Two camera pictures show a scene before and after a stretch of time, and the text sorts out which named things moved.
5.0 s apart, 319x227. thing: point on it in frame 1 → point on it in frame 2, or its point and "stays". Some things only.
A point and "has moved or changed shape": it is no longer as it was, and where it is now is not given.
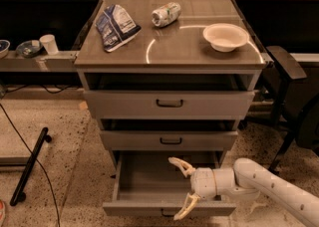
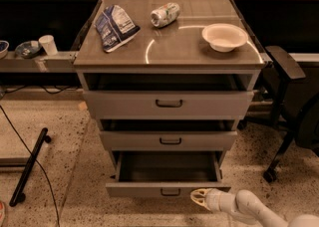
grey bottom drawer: [149, 184] has moved or changed shape
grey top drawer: [169, 105] stays
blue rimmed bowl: [4, 48] stays
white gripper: [203, 182] → [216, 200]
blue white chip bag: [116, 27] stays
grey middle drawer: [169, 140] stays
